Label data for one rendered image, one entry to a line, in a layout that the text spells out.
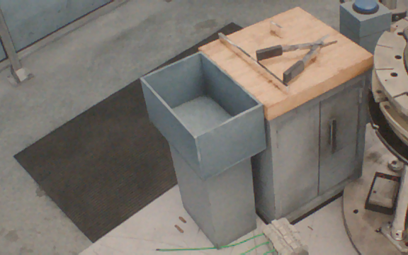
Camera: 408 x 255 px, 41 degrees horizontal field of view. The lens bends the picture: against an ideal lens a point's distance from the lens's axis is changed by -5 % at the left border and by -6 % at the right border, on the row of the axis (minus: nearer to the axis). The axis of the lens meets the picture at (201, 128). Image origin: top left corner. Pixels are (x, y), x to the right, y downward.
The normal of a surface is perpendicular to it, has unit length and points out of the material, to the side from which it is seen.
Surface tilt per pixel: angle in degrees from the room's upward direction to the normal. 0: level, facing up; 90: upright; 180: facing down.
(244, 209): 90
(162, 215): 0
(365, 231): 0
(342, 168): 90
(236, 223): 90
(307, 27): 0
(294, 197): 90
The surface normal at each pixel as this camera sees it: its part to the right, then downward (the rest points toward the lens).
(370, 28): 0.36, 0.59
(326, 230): -0.13, -0.74
